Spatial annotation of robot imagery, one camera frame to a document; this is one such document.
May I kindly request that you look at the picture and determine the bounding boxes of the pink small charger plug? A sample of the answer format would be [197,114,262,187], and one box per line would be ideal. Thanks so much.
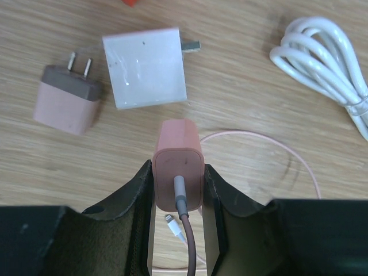
[33,52,103,135]

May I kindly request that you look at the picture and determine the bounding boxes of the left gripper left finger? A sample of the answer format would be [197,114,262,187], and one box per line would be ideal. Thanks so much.
[1,161,152,275]

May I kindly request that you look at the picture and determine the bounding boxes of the thin pink charging cable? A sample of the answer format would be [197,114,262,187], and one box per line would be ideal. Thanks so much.
[151,129,322,276]

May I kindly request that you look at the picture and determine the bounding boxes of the pink charger with cable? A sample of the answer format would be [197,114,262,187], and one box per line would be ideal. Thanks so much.
[151,118,205,213]

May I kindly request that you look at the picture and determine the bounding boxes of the white power strip cord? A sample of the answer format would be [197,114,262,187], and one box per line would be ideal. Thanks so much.
[269,16,368,139]

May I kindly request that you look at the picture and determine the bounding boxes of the white honor charger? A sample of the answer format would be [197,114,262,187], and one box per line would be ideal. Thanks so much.
[102,28,201,110]

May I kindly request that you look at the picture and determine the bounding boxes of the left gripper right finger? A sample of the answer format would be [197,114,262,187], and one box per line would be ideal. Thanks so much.
[204,165,367,275]

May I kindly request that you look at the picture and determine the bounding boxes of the red cube socket adapter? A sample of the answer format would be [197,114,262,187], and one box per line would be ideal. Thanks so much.
[121,0,144,7]

